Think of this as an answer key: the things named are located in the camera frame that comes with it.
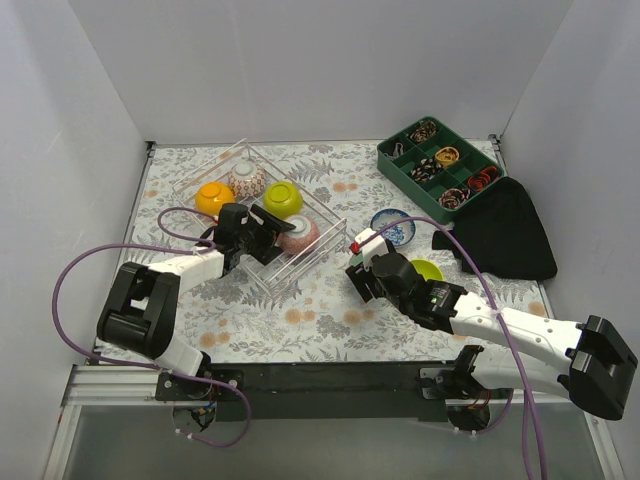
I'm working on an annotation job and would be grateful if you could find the orange bowl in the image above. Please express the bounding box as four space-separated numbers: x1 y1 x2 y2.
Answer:
195 182 236 215

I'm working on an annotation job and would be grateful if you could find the red diamond patterned bowl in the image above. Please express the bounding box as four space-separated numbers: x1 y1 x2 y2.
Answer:
228 161 267 198

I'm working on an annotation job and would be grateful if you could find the pink speckled bowl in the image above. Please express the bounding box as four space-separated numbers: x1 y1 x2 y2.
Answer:
279 214 320 255

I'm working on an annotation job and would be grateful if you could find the blue floral white bowl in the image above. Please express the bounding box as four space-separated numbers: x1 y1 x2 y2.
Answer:
370 208 416 247

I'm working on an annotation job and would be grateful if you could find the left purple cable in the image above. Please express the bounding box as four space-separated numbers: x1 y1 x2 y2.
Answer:
51 206 253 449

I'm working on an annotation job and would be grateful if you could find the brown patterned scrunchie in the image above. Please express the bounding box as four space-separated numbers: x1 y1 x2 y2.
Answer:
407 120 438 144

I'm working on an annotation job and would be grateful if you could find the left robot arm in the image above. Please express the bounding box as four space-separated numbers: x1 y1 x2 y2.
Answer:
97 203 296 400

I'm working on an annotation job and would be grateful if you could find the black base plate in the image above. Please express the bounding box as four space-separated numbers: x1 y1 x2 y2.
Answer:
155 361 507 422

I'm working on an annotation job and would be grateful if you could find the orange black scrunchie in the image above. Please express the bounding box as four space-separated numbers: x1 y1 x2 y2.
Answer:
467 166 500 193

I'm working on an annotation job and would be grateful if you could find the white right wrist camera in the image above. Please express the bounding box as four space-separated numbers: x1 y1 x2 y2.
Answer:
350 228 395 269

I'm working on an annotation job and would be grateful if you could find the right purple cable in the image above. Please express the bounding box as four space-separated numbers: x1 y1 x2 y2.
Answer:
367 215 549 480

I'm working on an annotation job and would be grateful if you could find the dark patterned scrunchie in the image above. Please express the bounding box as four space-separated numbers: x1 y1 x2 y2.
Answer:
438 186 472 210

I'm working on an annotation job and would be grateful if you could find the white wire dish rack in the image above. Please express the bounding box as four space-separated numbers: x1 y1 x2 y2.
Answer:
172 140 347 300

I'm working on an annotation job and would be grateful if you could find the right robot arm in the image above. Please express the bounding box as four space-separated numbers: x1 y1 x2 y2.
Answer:
346 253 638 421

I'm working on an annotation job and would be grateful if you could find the black cloth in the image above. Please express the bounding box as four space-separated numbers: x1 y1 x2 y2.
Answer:
431 177 558 281

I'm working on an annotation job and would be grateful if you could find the black floral scrunchie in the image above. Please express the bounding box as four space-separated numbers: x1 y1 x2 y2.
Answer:
409 158 443 184

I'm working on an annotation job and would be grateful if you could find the mint green floral bowl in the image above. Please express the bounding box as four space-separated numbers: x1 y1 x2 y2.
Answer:
349 254 364 268

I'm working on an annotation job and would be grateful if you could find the lime green bowl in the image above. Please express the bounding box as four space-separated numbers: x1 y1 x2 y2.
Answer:
263 181 304 220
410 259 445 281

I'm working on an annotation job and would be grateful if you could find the green compartment tray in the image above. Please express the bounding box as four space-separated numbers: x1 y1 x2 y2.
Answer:
377 117 504 224

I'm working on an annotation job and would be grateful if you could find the yellow patterned scrunchie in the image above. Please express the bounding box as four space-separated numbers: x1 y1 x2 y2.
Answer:
434 146 460 168

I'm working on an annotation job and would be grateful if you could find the purple cable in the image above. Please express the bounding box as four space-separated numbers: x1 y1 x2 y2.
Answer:
51 206 253 449
367 215 549 480

